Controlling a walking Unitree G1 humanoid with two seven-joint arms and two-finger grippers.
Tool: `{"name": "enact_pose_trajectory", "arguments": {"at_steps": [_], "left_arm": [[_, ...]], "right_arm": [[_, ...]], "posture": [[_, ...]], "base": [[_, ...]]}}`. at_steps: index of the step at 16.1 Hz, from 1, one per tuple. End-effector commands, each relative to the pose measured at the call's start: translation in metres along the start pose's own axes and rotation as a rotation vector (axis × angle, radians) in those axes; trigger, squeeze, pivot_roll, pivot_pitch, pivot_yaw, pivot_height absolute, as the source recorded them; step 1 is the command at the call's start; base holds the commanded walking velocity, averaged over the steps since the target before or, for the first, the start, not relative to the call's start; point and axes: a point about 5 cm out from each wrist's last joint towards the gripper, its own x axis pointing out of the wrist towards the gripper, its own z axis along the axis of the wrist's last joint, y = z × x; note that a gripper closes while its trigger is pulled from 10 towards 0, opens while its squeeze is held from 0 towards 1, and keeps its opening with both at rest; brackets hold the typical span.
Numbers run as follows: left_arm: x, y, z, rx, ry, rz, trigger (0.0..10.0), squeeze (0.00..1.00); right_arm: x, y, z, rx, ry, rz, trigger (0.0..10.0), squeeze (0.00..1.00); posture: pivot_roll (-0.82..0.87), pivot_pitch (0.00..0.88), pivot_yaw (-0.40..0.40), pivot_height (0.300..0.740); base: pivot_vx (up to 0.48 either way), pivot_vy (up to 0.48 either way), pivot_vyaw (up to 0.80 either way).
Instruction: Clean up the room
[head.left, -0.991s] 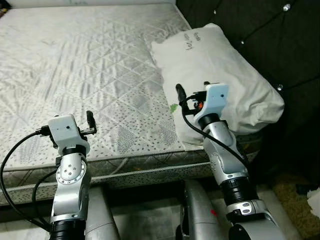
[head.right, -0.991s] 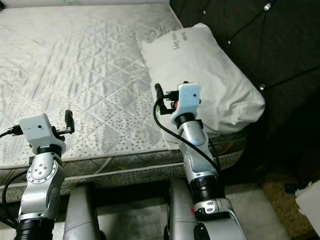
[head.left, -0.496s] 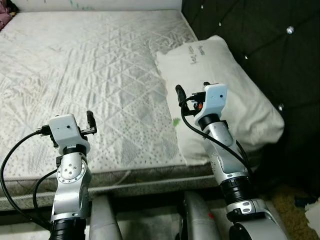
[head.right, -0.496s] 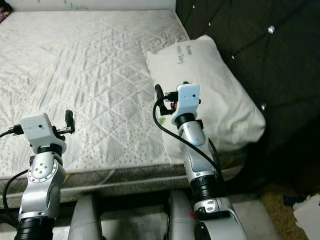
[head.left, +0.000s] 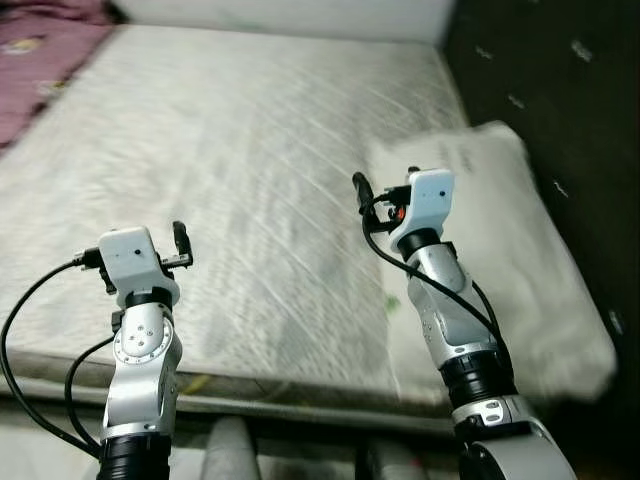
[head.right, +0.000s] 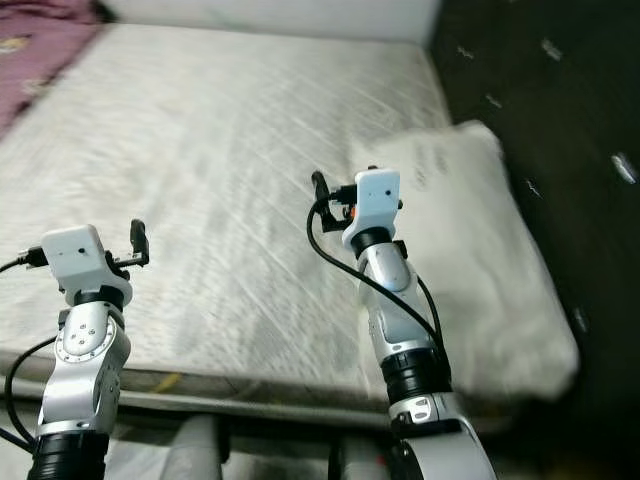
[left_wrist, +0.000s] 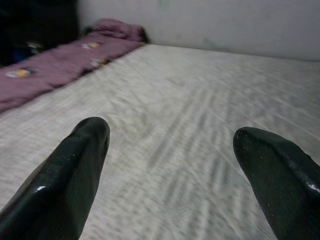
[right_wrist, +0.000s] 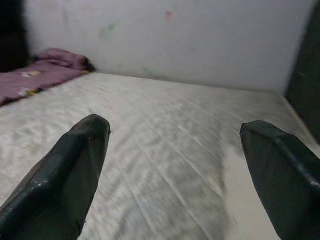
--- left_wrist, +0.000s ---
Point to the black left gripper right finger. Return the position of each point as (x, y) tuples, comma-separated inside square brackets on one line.
[(282, 190)]

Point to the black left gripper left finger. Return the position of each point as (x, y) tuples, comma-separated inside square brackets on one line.
[(55, 195)]

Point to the pink cartoon print blanket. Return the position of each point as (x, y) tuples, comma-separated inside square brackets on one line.
[(50, 67)]

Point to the white quilted mattress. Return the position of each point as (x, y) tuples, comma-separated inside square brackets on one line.
[(175, 100)]

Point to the dark clothes heap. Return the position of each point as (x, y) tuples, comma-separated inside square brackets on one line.
[(37, 25)]

